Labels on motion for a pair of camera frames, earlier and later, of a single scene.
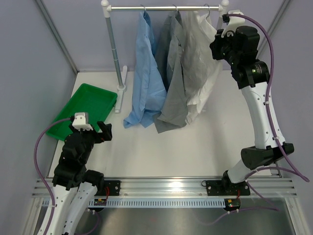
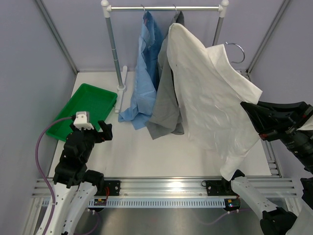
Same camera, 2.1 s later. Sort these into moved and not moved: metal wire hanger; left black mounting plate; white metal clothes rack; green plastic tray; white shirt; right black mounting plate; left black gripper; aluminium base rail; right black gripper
Moved: white shirt; right black gripper; metal wire hanger
Not moved: white metal clothes rack; green plastic tray; right black mounting plate; aluminium base rail; left black mounting plate; left black gripper
